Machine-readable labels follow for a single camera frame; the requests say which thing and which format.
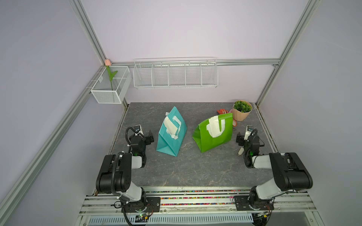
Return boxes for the beige stapler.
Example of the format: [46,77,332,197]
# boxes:
[238,147,244,156]

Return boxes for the teal shopping bag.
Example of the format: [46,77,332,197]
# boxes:
[156,106,187,157]

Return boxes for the green shopping bag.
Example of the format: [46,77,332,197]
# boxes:
[192,113,233,153]

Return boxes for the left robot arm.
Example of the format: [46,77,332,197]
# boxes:
[96,125,154,207]

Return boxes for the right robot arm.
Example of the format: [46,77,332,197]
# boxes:
[236,126,313,209]

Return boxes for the beige plant pot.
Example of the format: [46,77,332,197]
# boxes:
[232,108,251,121]

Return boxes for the green potted plant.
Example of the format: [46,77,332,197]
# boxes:
[233,100,252,113]

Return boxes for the red white garden glove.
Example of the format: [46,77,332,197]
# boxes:
[217,109,238,127]

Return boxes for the white mesh box basket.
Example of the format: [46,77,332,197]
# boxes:
[90,66,132,104]

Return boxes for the artificial pink tulip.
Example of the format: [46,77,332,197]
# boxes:
[105,59,118,90]

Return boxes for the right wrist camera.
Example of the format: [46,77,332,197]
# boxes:
[244,125,254,140]

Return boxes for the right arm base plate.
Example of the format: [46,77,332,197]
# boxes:
[232,195,274,211]

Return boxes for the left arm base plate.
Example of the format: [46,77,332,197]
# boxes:
[124,196,161,213]

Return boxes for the white wire wall basket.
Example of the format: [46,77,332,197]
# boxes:
[133,57,219,89]

